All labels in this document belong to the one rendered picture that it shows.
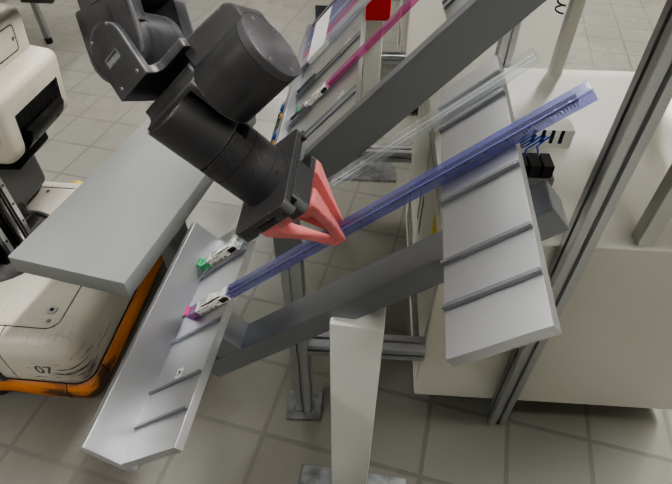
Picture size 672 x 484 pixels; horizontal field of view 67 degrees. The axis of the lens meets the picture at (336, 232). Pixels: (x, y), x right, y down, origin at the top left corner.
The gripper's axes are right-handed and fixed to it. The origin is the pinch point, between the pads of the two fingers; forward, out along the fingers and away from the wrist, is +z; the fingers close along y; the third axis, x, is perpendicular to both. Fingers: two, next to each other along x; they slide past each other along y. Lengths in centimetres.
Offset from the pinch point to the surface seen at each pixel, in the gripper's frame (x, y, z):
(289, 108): 25, 53, 7
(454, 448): 42, 12, 87
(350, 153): 8.7, 28.5, 10.0
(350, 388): 13.9, -5.9, 18.1
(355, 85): 5.1, 39.8, 6.4
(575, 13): -26, 94, 51
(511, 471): 32, 7, 96
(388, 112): -0.3, 29.0, 8.2
